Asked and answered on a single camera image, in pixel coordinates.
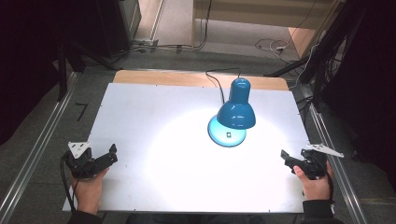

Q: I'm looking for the metal floor rail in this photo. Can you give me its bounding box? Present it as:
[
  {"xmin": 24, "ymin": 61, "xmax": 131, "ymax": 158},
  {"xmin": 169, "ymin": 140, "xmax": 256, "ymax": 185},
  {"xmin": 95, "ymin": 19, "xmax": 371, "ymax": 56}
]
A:
[
  {"xmin": 299, "ymin": 83, "xmax": 370, "ymax": 224},
  {"xmin": 0, "ymin": 71, "xmax": 79, "ymax": 224}
]

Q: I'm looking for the white floor cable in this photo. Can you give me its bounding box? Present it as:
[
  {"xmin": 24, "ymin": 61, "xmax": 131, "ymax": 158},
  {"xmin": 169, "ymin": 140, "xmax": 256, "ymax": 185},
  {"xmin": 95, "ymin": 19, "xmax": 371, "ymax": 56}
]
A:
[{"xmin": 254, "ymin": 37, "xmax": 291, "ymax": 58}]

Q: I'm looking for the dark cabinet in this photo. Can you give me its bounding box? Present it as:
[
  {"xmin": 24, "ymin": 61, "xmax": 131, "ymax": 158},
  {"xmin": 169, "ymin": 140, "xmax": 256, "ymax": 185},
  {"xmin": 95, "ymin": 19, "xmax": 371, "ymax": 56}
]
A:
[{"xmin": 60, "ymin": 0, "xmax": 143, "ymax": 59}]

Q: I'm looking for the blue desk lamp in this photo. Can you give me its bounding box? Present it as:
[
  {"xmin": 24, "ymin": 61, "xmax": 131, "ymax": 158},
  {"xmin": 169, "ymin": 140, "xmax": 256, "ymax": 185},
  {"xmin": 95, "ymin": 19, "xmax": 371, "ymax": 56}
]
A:
[{"xmin": 206, "ymin": 77, "xmax": 257, "ymax": 148}]

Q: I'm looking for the black lamp cable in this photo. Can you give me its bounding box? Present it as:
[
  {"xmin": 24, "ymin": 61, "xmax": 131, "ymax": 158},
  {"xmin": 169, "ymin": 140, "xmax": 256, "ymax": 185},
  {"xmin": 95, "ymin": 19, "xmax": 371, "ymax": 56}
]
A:
[{"xmin": 205, "ymin": 67, "xmax": 242, "ymax": 105}]

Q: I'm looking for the person's left hand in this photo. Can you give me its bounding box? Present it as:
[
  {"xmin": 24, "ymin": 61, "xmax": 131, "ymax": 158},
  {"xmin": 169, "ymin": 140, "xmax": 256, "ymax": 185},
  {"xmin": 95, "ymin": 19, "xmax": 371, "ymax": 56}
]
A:
[{"xmin": 70, "ymin": 167, "xmax": 110, "ymax": 217}]

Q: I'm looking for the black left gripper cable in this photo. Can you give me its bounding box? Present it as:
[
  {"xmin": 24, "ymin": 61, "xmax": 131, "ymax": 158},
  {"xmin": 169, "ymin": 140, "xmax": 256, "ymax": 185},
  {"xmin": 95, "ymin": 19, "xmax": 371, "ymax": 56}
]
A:
[{"xmin": 59, "ymin": 154, "xmax": 78, "ymax": 213}]

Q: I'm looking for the light wooden furniture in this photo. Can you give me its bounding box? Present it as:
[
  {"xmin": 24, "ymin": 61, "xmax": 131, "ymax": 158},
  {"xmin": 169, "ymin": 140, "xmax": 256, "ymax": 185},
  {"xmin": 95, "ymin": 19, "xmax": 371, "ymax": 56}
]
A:
[{"xmin": 191, "ymin": 0, "xmax": 346, "ymax": 59}]

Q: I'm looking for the black metal stand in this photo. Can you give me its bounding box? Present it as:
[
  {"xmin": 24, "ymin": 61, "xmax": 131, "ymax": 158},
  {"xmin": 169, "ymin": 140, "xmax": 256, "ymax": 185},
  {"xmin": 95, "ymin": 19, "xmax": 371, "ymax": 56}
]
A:
[
  {"xmin": 263, "ymin": 0, "xmax": 367, "ymax": 110},
  {"xmin": 55, "ymin": 39, "xmax": 120, "ymax": 103}
]

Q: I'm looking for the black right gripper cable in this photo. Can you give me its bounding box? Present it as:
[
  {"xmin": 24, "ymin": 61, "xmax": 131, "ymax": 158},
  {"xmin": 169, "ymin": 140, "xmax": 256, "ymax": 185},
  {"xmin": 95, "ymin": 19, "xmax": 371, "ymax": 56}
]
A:
[{"xmin": 322, "ymin": 166, "xmax": 336, "ymax": 204}]

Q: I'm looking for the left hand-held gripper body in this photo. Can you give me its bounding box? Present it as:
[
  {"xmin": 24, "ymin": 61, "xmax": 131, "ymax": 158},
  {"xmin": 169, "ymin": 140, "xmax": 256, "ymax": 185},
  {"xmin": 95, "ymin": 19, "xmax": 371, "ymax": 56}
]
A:
[{"xmin": 64, "ymin": 141, "xmax": 106, "ymax": 180}]

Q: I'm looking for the person's right hand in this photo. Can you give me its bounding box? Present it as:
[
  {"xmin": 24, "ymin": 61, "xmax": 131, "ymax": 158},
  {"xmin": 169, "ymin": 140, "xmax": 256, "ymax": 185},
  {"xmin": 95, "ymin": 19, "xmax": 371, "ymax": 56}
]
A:
[{"xmin": 292, "ymin": 161, "xmax": 335, "ymax": 202}]

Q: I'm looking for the grey power strip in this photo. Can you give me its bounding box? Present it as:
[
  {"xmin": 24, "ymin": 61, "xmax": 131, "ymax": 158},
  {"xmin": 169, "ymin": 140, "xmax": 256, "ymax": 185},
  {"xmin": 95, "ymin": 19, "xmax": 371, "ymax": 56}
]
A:
[{"xmin": 133, "ymin": 37, "xmax": 160, "ymax": 53}]

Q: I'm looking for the white board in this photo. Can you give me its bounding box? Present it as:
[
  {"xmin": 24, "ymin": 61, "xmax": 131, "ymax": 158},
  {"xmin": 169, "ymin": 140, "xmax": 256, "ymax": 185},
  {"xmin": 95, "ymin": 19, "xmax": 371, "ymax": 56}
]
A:
[{"xmin": 62, "ymin": 82, "xmax": 312, "ymax": 215}]

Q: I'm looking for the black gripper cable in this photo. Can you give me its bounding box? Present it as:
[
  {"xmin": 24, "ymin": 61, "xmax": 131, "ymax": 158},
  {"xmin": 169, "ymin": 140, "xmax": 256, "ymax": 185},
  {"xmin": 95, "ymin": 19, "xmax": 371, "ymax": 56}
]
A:
[
  {"xmin": 59, "ymin": 154, "xmax": 78, "ymax": 213},
  {"xmin": 322, "ymin": 166, "xmax": 336, "ymax": 204}
]

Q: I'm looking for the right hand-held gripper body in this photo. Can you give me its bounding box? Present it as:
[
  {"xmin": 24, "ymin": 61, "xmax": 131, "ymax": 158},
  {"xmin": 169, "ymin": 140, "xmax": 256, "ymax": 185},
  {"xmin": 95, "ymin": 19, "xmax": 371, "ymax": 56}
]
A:
[{"xmin": 300, "ymin": 143, "xmax": 346, "ymax": 181}]

